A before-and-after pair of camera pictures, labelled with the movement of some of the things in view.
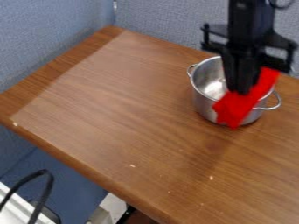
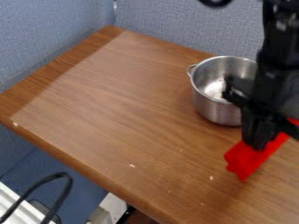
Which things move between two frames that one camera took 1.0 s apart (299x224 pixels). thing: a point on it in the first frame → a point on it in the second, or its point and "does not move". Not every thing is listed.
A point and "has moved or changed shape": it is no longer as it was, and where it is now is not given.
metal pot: [210, 88] does not move
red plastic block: [234, 106] has moved or changed shape
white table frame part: [110, 212] does not move
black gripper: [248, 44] → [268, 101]
